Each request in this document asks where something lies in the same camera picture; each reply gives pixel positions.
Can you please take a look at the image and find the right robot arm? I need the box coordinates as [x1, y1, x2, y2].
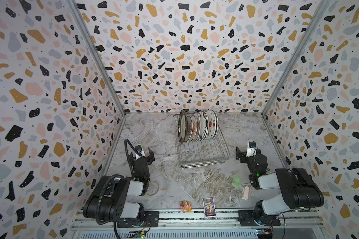
[235, 141, 324, 224]

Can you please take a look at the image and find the purple card box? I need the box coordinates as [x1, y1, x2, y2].
[202, 198, 216, 218]

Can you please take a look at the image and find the orange sunburst plate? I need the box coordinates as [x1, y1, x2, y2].
[190, 113, 196, 141]

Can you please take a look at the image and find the green plastic lid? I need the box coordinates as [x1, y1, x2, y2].
[232, 177, 242, 187]

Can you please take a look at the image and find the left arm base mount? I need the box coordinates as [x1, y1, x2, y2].
[116, 211, 160, 228]

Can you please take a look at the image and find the metal wire dish rack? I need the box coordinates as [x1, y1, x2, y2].
[174, 110, 230, 168]

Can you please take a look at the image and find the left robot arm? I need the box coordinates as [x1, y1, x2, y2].
[83, 146, 155, 227]

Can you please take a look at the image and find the dark rimmed cream plate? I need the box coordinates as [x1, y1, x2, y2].
[178, 110, 187, 143]

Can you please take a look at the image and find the pink eraser block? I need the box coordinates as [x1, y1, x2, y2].
[242, 186, 250, 200]

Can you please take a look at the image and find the orange pattern white plate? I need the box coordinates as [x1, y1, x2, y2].
[201, 111, 208, 140]

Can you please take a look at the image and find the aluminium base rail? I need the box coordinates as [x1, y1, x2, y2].
[68, 208, 327, 239]

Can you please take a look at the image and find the fruit pattern blue-rim plate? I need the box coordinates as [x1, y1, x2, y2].
[206, 110, 217, 140]

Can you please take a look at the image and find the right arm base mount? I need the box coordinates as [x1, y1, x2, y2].
[238, 210, 281, 227]

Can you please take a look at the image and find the pink yellow toy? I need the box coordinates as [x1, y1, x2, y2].
[179, 200, 192, 212]

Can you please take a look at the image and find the red pattern white plate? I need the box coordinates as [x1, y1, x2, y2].
[198, 112, 202, 141]

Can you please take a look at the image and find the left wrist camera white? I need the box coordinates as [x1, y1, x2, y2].
[135, 145, 146, 159]

